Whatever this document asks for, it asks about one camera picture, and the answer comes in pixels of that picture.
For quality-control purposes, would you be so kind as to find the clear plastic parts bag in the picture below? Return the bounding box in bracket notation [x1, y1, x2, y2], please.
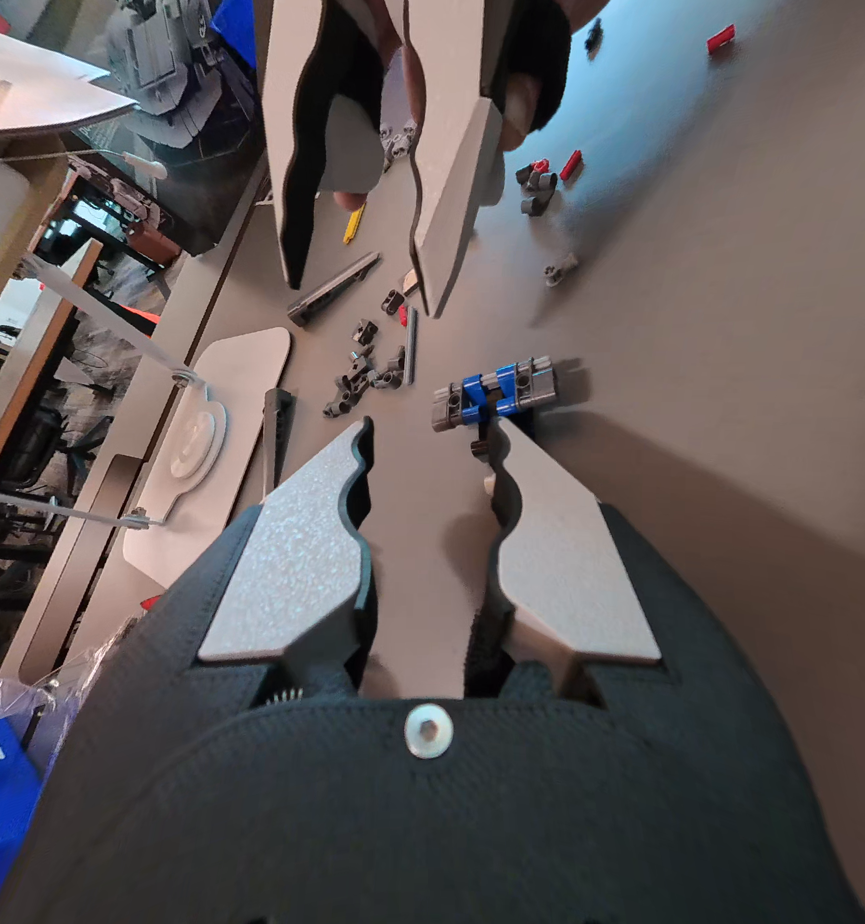
[0, 621, 141, 781]

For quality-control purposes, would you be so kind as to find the blue and grey lego assembly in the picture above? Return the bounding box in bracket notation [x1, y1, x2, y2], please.
[431, 356, 567, 457]

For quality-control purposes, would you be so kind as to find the white instruction booklet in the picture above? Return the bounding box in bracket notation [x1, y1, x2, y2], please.
[0, 25, 141, 138]

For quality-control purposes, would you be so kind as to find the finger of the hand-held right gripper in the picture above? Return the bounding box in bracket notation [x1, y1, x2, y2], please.
[402, 0, 505, 320]
[259, 0, 384, 291]

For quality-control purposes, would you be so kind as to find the white stand base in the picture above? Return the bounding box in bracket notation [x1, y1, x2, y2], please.
[122, 326, 292, 589]

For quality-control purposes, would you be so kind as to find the person's right hand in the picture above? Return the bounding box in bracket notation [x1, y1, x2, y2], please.
[333, 0, 614, 214]

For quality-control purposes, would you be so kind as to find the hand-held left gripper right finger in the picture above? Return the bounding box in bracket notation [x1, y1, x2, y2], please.
[484, 417, 664, 700]

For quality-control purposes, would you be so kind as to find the orange metal frame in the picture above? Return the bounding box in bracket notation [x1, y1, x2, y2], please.
[107, 303, 162, 336]

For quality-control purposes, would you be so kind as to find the white cable plug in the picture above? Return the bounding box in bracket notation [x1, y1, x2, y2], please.
[71, 148, 169, 181]

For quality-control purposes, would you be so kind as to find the dark grey toothed lego piece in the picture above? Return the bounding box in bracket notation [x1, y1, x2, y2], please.
[261, 387, 296, 499]

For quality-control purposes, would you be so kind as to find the black office chair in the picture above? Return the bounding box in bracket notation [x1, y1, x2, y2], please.
[0, 404, 116, 506]

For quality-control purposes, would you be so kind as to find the dark grey lego connector block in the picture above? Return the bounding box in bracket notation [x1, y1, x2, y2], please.
[515, 160, 559, 218]

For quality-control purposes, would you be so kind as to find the long dark grey lego beam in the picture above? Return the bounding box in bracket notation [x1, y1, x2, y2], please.
[286, 251, 381, 327]

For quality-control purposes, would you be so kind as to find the pile of dark lego connectors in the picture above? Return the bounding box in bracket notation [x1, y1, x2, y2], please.
[322, 345, 408, 420]

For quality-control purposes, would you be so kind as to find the lego set box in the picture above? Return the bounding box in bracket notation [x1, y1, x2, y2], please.
[0, 0, 269, 257]

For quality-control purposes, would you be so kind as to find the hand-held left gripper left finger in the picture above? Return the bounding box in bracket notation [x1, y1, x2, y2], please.
[196, 416, 375, 672]

